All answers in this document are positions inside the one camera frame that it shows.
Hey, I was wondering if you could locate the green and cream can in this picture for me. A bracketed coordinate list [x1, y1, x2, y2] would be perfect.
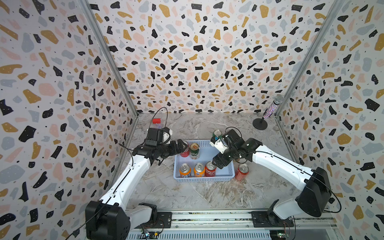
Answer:
[190, 143, 200, 160]

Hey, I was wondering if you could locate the red soda can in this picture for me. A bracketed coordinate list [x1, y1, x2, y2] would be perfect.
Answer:
[235, 164, 249, 181]
[205, 161, 217, 177]

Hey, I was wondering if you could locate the green soda can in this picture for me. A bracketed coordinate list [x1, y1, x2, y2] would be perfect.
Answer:
[212, 129, 223, 142]

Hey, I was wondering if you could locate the red soda can front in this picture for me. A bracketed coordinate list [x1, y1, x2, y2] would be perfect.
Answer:
[205, 161, 217, 177]

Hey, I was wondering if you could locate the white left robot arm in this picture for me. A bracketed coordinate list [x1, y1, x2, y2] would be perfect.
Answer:
[85, 140, 188, 240]

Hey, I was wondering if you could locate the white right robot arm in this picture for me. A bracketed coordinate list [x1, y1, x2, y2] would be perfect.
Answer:
[210, 130, 332, 225]

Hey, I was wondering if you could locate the light blue plastic basket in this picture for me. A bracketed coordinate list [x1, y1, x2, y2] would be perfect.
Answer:
[173, 140, 235, 183]

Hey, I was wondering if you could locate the red cola can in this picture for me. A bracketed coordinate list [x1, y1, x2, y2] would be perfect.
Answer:
[180, 145, 190, 158]

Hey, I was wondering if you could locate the orange soda can left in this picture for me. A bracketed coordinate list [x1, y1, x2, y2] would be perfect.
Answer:
[179, 164, 192, 178]

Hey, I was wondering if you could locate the orange soda can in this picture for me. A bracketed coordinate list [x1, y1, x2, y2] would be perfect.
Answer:
[194, 163, 205, 178]
[179, 164, 192, 178]

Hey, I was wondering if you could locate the orange soda can middle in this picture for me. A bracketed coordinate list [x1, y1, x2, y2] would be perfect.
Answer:
[194, 163, 205, 178]

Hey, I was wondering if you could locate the black microphone stand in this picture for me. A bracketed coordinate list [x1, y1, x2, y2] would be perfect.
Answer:
[253, 118, 268, 130]

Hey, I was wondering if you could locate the glittery purple microphone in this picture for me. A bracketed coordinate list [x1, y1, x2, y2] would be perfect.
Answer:
[263, 94, 284, 119]

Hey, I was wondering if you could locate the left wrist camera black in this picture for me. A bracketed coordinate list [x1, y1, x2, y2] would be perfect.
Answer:
[145, 128, 165, 147]

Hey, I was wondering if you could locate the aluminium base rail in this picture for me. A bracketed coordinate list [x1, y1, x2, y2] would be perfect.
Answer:
[121, 209, 343, 240]

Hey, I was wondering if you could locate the aluminium corner post left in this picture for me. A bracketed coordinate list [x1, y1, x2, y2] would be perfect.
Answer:
[78, 0, 138, 119]

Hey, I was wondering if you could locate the aluminium corner post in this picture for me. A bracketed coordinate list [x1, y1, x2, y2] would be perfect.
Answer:
[78, 0, 138, 119]
[276, 0, 345, 120]

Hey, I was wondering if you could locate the aluminium corner post right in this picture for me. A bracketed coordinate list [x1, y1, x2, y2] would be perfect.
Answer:
[276, 0, 345, 120]

